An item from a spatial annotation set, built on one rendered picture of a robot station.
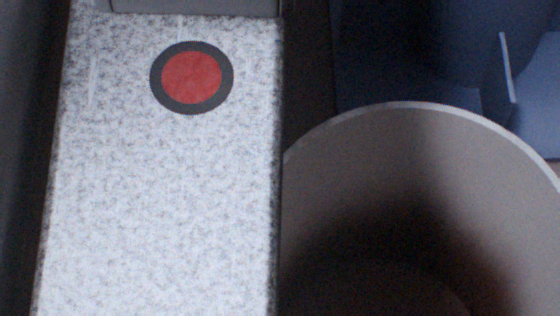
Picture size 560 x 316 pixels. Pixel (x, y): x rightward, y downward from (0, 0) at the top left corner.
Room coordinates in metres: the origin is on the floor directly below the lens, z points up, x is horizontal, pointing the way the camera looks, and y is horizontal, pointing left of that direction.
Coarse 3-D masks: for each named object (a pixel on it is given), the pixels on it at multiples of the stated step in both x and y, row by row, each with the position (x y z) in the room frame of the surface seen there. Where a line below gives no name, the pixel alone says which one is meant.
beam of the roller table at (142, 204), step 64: (64, 64) 0.21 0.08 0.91; (128, 64) 0.20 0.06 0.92; (256, 64) 0.20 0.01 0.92; (64, 128) 0.18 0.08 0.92; (128, 128) 0.18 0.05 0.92; (192, 128) 0.18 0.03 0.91; (256, 128) 0.18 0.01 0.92; (64, 192) 0.15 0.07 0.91; (128, 192) 0.15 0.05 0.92; (192, 192) 0.15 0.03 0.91; (256, 192) 0.15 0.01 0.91; (64, 256) 0.13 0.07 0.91; (128, 256) 0.13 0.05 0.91; (192, 256) 0.13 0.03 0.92; (256, 256) 0.13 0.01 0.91
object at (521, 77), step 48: (336, 0) 0.82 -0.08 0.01; (384, 0) 0.76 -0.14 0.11; (432, 0) 0.73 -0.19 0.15; (480, 0) 0.69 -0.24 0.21; (528, 0) 0.69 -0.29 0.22; (336, 48) 0.75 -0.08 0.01; (384, 48) 0.75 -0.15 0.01; (432, 48) 0.72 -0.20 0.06; (480, 48) 0.69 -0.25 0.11; (528, 48) 0.70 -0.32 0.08; (336, 96) 0.67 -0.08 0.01; (384, 96) 0.67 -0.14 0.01; (432, 96) 0.67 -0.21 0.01; (480, 96) 0.67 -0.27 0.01; (528, 96) 0.67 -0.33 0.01; (528, 144) 0.60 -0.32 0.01
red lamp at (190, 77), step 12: (180, 60) 0.21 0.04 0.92; (192, 60) 0.21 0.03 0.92; (204, 60) 0.21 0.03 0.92; (168, 72) 0.20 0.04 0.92; (180, 72) 0.20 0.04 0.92; (192, 72) 0.20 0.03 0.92; (204, 72) 0.20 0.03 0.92; (216, 72) 0.20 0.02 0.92; (168, 84) 0.20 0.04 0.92; (180, 84) 0.20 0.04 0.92; (192, 84) 0.20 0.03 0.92; (204, 84) 0.20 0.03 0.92; (216, 84) 0.20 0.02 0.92; (180, 96) 0.19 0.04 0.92; (192, 96) 0.19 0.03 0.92; (204, 96) 0.19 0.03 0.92
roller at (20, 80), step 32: (0, 0) 0.23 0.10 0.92; (32, 0) 0.23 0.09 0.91; (0, 32) 0.22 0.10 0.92; (32, 32) 0.22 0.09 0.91; (0, 64) 0.20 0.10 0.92; (32, 64) 0.21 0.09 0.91; (0, 96) 0.19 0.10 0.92; (32, 96) 0.19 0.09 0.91; (0, 128) 0.18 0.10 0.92; (32, 128) 0.18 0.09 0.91; (0, 160) 0.16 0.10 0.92; (32, 160) 0.17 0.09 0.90; (0, 192) 0.15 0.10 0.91; (32, 192) 0.16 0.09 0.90; (0, 224) 0.14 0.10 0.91; (0, 256) 0.13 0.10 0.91; (0, 288) 0.12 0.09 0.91
